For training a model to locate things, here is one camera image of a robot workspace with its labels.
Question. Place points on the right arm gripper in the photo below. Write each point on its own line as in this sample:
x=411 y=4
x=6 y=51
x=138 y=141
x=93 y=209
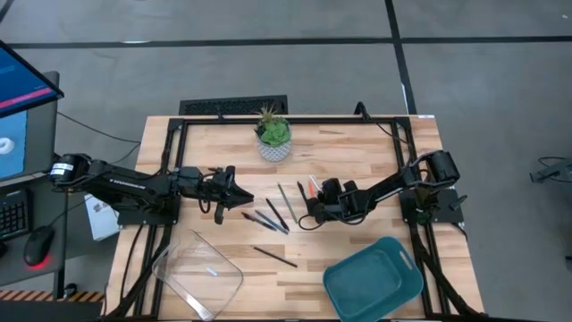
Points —
x=348 y=203

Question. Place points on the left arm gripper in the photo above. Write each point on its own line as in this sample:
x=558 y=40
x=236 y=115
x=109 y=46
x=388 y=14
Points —
x=219 y=214

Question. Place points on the orange pencil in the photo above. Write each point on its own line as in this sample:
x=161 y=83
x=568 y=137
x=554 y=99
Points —
x=311 y=188

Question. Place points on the white pencil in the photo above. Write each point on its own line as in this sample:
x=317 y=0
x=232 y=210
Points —
x=315 y=182

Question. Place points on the green pencil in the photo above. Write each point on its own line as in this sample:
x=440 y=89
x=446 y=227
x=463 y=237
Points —
x=287 y=202

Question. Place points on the blue pen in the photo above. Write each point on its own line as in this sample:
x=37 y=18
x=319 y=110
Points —
x=270 y=221

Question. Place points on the black pencil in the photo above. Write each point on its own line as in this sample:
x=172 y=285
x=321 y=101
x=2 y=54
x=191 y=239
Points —
x=275 y=257

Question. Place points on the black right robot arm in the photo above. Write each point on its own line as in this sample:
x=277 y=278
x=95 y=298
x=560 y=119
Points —
x=389 y=185

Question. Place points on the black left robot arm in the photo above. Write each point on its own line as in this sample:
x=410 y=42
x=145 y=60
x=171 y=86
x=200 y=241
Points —
x=129 y=185

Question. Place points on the succulent in patterned white pot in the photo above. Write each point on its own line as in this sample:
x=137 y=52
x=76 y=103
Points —
x=273 y=134

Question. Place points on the black floor vent grate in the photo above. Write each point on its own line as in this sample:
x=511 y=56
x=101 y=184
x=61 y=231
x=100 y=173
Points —
x=223 y=106

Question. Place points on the clear plastic bin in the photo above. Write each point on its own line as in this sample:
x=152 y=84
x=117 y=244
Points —
x=179 y=268

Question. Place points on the teal plastic bin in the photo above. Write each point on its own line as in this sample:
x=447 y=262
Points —
x=371 y=282

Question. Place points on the white paper booklet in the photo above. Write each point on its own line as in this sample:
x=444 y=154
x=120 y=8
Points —
x=100 y=221

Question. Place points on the white label tag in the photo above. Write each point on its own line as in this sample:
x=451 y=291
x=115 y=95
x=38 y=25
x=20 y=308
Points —
x=425 y=116

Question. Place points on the dark grey side desk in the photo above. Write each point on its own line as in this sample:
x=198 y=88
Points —
x=56 y=214

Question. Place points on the black desk caster wheel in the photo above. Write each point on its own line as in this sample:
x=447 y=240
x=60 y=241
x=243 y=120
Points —
x=69 y=290

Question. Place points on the black computer mouse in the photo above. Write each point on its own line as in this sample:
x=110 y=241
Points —
x=38 y=243

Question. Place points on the yellow black hazard strip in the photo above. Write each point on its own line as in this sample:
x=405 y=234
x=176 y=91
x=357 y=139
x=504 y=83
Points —
x=44 y=296

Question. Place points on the monitor with light blue screen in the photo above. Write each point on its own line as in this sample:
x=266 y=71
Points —
x=27 y=143

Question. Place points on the black keyboard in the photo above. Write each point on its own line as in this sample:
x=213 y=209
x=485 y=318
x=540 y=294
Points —
x=13 y=217

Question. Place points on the monitor with dark blue screen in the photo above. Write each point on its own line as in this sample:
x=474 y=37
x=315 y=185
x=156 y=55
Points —
x=22 y=80

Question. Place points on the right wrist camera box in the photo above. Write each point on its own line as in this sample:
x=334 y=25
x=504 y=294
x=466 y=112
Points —
x=331 y=187

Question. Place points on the black metal table frame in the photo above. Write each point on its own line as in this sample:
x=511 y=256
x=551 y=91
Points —
x=313 y=120

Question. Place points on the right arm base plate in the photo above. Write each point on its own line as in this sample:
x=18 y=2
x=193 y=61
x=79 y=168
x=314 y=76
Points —
x=447 y=210

